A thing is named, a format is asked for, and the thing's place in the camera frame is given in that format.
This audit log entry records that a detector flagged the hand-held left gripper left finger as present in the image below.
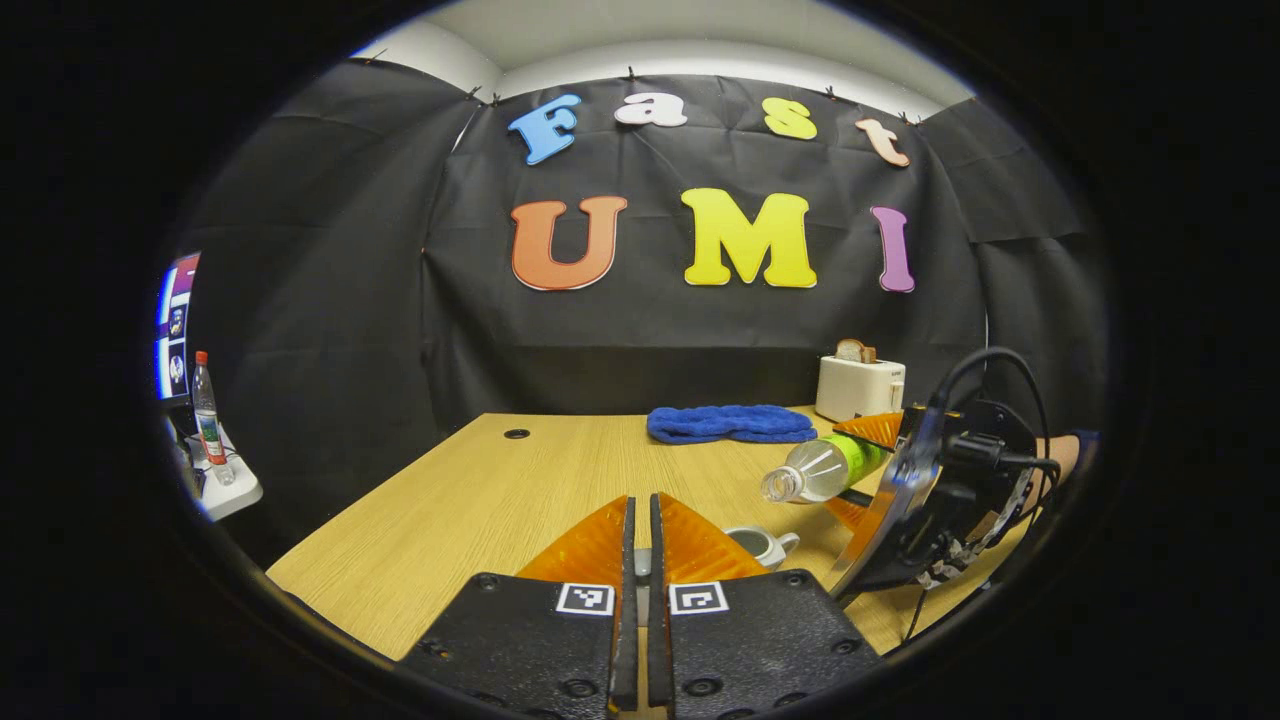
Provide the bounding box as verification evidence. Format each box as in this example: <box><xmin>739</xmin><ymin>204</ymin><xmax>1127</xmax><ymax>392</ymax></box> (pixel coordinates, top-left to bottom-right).
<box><xmin>400</xmin><ymin>495</ymin><xmax>639</xmax><ymax>720</ymax></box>

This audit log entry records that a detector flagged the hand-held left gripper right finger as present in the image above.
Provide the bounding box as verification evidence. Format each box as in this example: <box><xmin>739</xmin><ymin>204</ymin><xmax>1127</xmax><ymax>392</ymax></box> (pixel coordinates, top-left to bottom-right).
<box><xmin>648</xmin><ymin>492</ymin><xmax>886</xmax><ymax>720</ymax></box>

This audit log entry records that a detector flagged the green label water bottle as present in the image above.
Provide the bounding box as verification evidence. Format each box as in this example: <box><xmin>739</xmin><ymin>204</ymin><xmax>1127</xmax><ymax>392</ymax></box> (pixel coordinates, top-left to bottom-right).
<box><xmin>760</xmin><ymin>433</ymin><xmax>891</xmax><ymax>504</ymax></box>

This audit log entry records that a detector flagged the white teacup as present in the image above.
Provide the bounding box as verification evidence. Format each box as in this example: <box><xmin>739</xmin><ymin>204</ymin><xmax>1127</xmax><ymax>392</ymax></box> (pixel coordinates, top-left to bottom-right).
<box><xmin>724</xmin><ymin>526</ymin><xmax>801</xmax><ymax>570</ymax></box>

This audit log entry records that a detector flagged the red cap plastic bottle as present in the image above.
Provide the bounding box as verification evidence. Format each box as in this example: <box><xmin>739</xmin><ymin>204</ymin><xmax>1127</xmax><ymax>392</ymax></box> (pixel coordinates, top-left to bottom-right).
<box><xmin>192</xmin><ymin>350</ymin><xmax>237</xmax><ymax>487</ymax></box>

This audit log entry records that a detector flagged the white toaster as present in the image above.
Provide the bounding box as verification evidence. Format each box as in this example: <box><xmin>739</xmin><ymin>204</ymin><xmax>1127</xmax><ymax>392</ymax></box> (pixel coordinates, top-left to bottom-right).
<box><xmin>815</xmin><ymin>355</ymin><xmax>907</xmax><ymax>424</ymax></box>

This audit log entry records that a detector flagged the blue towel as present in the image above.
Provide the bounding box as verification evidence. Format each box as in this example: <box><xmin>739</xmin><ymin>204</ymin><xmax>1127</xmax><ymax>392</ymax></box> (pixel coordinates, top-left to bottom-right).
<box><xmin>646</xmin><ymin>404</ymin><xmax>819</xmax><ymax>446</ymax></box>

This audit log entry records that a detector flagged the black backdrop cloth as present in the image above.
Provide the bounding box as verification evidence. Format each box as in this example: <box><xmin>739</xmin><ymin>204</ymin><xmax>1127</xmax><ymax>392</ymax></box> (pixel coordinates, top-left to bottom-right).
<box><xmin>185</xmin><ymin>58</ymin><xmax>1111</xmax><ymax>566</ymax></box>

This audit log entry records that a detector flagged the white side table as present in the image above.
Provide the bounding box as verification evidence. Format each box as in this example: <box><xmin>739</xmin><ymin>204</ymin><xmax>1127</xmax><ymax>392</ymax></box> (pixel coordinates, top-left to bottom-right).
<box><xmin>185</xmin><ymin>430</ymin><xmax>264</xmax><ymax>522</ymax></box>

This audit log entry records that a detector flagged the computer monitor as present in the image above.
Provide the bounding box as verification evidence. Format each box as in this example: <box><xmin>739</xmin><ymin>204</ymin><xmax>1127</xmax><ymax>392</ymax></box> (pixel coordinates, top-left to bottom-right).
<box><xmin>155</xmin><ymin>252</ymin><xmax>202</xmax><ymax>403</ymax></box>

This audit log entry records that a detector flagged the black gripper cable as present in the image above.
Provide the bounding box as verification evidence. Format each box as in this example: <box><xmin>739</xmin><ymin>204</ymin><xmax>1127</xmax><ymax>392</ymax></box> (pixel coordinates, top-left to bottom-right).
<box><xmin>905</xmin><ymin>346</ymin><xmax>1063</xmax><ymax>641</ymax></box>

